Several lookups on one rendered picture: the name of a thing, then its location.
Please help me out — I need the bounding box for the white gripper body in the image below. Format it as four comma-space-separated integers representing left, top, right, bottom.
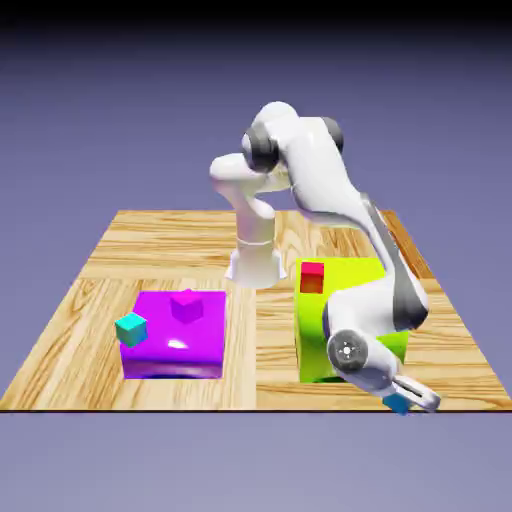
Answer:
390, 374, 442, 413

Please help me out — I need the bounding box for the small blue cube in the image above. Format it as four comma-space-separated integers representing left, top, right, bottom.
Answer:
381, 392, 413, 416

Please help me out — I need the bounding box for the small red cube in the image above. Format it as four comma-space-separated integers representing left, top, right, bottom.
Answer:
299, 261, 326, 295

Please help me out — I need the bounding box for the small magenta cube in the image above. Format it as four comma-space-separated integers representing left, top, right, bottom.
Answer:
169, 289, 205, 325

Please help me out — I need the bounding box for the small teal cube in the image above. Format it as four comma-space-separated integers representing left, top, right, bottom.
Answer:
114, 312, 149, 348

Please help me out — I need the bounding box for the large lime green box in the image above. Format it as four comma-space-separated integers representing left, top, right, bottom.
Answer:
294, 256, 411, 384

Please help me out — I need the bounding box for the large magenta box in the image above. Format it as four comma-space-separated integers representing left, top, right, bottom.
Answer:
119, 290, 228, 380

